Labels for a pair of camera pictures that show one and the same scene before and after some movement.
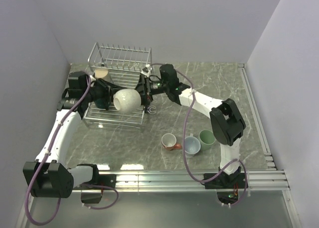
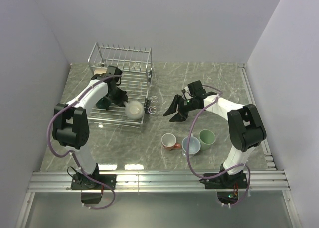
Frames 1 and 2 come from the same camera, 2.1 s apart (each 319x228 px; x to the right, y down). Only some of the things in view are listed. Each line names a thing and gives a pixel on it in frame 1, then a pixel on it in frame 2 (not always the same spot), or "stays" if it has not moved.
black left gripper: (107, 88) to (123, 97)
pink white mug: (168, 142) stays
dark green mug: (102, 103) stays
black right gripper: (144, 87) to (182, 115)
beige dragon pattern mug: (100, 73) stays
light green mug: (207, 139) stays
